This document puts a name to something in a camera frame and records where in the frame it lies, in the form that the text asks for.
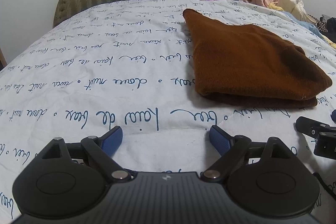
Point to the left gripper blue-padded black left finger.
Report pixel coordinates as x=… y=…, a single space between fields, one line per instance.
x=99 y=152

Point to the brown knit sweater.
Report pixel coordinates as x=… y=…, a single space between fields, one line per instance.
x=250 y=66

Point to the light blue garment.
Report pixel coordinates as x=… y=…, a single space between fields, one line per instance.
x=312 y=28

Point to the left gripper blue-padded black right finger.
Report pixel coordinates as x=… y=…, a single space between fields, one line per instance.
x=232 y=150

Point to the dark navy clothes pile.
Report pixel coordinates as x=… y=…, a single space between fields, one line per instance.
x=327 y=26

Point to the cream crumpled clothes pile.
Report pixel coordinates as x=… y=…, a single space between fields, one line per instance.
x=294 y=7

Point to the white script-print bed sheet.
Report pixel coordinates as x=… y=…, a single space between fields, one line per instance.
x=130 y=64

